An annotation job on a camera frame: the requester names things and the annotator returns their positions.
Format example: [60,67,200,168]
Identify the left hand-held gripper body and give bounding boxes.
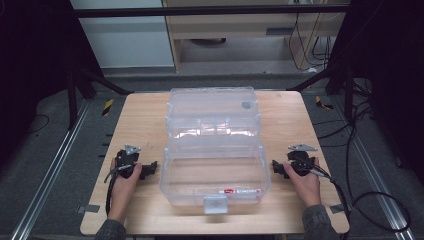
[114,143,142,179]

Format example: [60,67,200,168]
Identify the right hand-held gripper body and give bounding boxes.
[286,143,318,178]

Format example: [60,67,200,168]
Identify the clear plastic storage box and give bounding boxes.
[158,86,272,215]

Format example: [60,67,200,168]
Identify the person's right hand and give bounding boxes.
[283,157,323,208]

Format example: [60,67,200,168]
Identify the person's left hand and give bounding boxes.
[107,157,144,224]

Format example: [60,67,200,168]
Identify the yellow black striped tape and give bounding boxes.
[314,95,334,111]
[101,98,115,117]

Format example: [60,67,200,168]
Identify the grey tape piece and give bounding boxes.
[329,203,346,215]
[77,203,101,214]

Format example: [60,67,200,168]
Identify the black metal stand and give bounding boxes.
[65,66,135,132]
[285,65,356,125]

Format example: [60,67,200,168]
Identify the white cabinet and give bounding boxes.
[69,0,176,70]

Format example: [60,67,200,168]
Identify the black curtain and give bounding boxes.
[0,0,105,171]
[324,0,424,188]

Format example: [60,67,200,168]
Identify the light wooden desk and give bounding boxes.
[161,0,350,73]

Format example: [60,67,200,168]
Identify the black horizontal bar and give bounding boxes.
[71,4,351,19]

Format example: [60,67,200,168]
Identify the left hand-held gripper cable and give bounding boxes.
[103,163,134,216]

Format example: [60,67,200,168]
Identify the hand-held gripper cable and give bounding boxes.
[103,163,134,216]
[297,155,352,240]

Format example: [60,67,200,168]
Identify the right hand-held gripper cable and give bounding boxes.
[297,155,352,240]

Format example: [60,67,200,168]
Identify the black floor cables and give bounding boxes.
[311,78,379,204]

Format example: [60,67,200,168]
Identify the aluminium floor rail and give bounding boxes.
[328,94,418,240]
[9,99,93,240]

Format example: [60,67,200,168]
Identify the thin black floor cable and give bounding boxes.
[28,113,51,135]

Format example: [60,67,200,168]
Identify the looped black floor cable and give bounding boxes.
[351,190,412,234]

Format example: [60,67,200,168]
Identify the black cables under desk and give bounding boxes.
[287,12,335,73]

